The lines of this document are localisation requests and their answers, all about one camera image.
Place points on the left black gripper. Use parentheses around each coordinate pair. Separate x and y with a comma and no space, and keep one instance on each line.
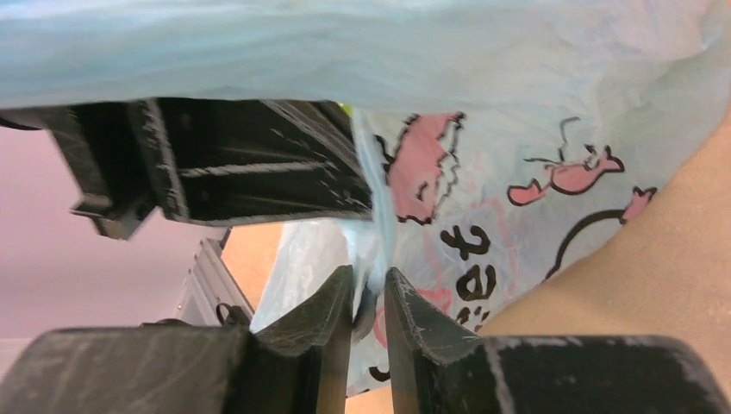
(99,146)

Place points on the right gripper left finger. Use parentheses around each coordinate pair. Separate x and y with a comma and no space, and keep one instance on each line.
(298,364)

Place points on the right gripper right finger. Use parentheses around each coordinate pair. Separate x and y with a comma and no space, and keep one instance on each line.
(438,366)

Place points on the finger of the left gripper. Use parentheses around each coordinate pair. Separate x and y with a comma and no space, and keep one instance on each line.
(231,163)

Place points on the light blue plastic bag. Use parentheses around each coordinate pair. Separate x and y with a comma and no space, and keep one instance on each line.
(534,166)

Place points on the aluminium frame rail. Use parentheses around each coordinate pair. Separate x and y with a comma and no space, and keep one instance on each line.
(211,296)

